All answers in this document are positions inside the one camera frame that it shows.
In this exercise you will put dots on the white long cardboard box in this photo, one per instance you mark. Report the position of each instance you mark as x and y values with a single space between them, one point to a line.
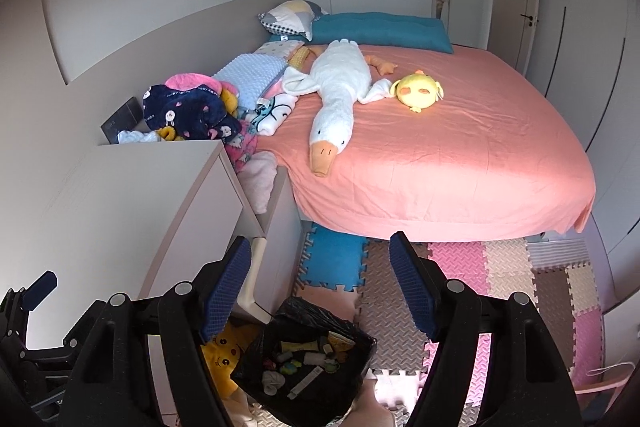
305 382

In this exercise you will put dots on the patchwork checkered pillow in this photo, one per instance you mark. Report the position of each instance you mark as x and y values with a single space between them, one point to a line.
293 18

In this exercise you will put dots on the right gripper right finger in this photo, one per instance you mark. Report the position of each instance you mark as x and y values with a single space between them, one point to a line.
527 383

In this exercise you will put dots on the navy rabbit print blanket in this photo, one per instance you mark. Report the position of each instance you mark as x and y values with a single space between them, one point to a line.
195 114

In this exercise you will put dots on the colourful foam floor mats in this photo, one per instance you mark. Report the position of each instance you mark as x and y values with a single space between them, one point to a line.
308 364

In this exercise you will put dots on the light blue baby garment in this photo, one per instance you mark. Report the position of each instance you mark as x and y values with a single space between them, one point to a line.
135 136

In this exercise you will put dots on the black wall switch panel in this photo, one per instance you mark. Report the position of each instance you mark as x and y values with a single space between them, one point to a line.
126 118

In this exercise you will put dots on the white goose plush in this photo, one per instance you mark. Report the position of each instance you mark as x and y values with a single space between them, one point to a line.
342 76

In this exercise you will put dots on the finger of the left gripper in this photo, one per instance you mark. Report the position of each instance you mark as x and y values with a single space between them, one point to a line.
16 305

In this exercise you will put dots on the pink bed sheet mattress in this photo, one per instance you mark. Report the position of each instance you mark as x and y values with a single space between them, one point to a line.
492 160

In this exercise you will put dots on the white towel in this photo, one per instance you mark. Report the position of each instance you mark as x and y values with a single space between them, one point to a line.
272 381

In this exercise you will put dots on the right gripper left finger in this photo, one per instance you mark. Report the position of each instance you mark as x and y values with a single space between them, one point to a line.
112 382

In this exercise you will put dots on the yellow chick plush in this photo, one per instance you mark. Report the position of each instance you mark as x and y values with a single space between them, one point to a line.
417 91

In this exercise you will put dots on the pink fleece blanket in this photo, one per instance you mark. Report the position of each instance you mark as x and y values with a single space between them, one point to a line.
191 80

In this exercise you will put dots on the light blue knit blanket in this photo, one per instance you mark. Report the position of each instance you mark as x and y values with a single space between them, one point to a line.
252 74

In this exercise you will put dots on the black trash bin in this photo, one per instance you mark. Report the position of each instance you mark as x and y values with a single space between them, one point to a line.
300 337

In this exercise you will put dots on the white cartoon print cloth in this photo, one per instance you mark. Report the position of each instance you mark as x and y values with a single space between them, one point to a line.
270 113

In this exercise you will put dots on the yellow pikachu plush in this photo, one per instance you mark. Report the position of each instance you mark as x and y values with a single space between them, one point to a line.
222 354

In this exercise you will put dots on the teal long pillow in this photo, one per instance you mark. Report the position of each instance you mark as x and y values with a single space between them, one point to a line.
379 29

